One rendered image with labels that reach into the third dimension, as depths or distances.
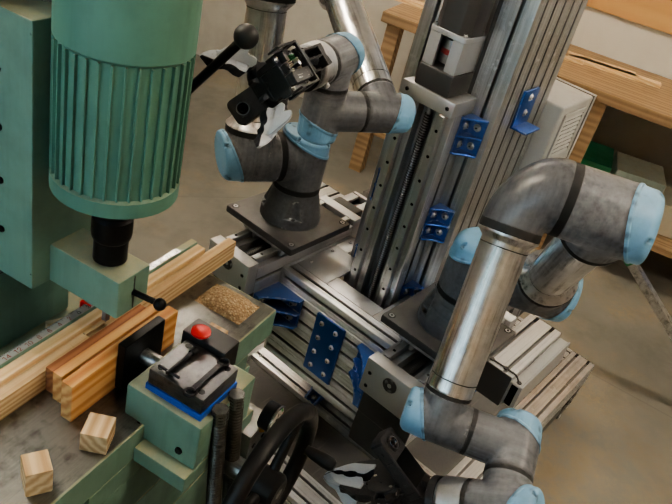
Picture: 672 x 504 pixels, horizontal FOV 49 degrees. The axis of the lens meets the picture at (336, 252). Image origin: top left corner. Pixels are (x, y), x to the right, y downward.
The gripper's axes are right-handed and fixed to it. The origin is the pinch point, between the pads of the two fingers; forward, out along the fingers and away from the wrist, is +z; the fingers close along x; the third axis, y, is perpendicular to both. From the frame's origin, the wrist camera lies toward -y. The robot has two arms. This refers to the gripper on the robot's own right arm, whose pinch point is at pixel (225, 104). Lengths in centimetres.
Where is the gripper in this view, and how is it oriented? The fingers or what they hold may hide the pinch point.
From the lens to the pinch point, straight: 107.6
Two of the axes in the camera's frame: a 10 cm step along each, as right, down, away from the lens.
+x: 5.3, 8.4, 1.1
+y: 7.1, -3.6, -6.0
